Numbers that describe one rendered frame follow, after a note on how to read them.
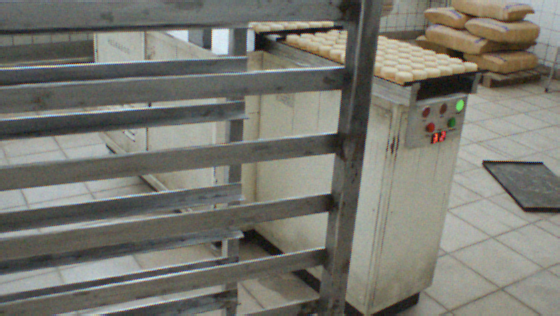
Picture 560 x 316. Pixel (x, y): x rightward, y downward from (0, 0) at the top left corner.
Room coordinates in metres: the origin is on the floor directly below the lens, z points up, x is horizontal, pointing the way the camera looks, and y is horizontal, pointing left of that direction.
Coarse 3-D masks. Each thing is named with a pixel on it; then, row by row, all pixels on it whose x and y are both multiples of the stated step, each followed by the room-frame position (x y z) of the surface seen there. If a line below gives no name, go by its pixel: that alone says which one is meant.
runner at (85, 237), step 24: (168, 216) 0.66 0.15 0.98; (192, 216) 0.67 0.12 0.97; (216, 216) 0.69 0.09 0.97; (240, 216) 0.70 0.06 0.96; (264, 216) 0.72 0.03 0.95; (288, 216) 0.73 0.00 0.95; (0, 240) 0.57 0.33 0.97; (24, 240) 0.58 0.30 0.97; (48, 240) 0.60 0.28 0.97; (72, 240) 0.61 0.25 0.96; (96, 240) 0.62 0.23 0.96; (120, 240) 0.63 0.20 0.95
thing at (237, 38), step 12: (228, 36) 1.16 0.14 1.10; (240, 36) 1.15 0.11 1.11; (228, 48) 1.16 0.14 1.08; (240, 48) 1.15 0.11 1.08; (240, 96) 1.15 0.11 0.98; (240, 120) 1.15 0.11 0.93; (228, 132) 1.15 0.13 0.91; (240, 132) 1.15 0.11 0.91; (228, 168) 1.14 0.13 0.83; (240, 168) 1.15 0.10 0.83; (228, 180) 1.14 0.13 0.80; (240, 180) 1.15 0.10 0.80; (228, 204) 1.14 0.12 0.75; (240, 204) 1.15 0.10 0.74; (228, 240) 1.14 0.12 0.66; (228, 252) 1.14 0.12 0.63; (228, 288) 1.14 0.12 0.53; (228, 312) 1.14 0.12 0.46
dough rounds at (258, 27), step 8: (256, 24) 2.25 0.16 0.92; (264, 24) 2.28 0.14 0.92; (272, 24) 2.29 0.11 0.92; (280, 24) 2.32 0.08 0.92; (288, 24) 2.30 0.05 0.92; (296, 24) 2.33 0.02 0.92; (304, 24) 2.33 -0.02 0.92; (312, 24) 2.35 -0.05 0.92; (320, 24) 2.36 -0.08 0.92; (328, 24) 2.39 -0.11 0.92; (256, 32) 2.20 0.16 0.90
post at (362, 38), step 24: (360, 0) 0.74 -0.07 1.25; (360, 24) 0.73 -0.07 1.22; (360, 48) 0.74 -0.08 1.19; (360, 72) 0.74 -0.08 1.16; (360, 96) 0.74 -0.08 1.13; (360, 120) 0.74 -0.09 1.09; (336, 144) 0.76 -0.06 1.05; (360, 144) 0.74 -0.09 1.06; (336, 168) 0.75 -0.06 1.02; (360, 168) 0.75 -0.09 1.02; (336, 192) 0.75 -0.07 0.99; (336, 216) 0.74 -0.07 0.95; (336, 240) 0.73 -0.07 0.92; (336, 264) 0.74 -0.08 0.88; (336, 288) 0.74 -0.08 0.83; (336, 312) 0.74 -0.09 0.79
